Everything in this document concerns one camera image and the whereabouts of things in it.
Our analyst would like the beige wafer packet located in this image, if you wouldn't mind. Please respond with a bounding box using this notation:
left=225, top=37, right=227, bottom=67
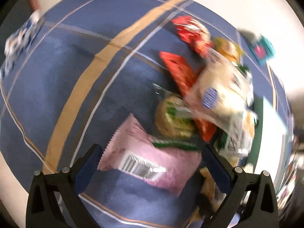
left=187, top=167, right=226, bottom=227

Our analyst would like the green cracker packet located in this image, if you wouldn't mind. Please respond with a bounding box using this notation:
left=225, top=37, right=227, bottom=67
left=217, top=110, right=259, bottom=158

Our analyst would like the pink barcode snack packet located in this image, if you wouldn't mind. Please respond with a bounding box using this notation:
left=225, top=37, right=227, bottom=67
left=97, top=114, right=201, bottom=196

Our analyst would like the small green cookie packet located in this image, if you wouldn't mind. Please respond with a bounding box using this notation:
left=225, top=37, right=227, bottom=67
left=151, top=83, right=199, bottom=151

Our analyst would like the clear white cake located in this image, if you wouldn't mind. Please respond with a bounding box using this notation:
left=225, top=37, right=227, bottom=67
left=184, top=48, right=253, bottom=132

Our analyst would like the red patterned snack packet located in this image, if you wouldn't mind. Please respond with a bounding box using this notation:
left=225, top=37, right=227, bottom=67
left=159, top=51, right=217, bottom=143

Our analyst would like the yellow bread packet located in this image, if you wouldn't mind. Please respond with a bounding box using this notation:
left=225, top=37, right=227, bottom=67
left=212, top=37, right=244, bottom=65

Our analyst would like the red cartoon snack packet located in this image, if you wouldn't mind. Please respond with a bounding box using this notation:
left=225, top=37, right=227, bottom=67
left=171, top=15, right=213, bottom=58

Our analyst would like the green white biscuit packet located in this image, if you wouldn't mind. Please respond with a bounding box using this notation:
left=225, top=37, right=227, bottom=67
left=237, top=65, right=253, bottom=86

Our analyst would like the teal rimmed white tray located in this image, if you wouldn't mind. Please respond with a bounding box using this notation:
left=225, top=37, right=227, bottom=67
left=246, top=96, right=291, bottom=192

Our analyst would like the blue plaid tablecloth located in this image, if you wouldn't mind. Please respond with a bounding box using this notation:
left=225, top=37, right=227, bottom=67
left=1, top=0, right=289, bottom=190

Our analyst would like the teal toy house box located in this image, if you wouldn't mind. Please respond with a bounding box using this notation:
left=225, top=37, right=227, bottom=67
left=249, top=35, right=275, bottom=65

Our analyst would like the blue white tissue pack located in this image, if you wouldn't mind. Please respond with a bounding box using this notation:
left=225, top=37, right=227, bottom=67
left=1, top=9, right=44, bottom=78

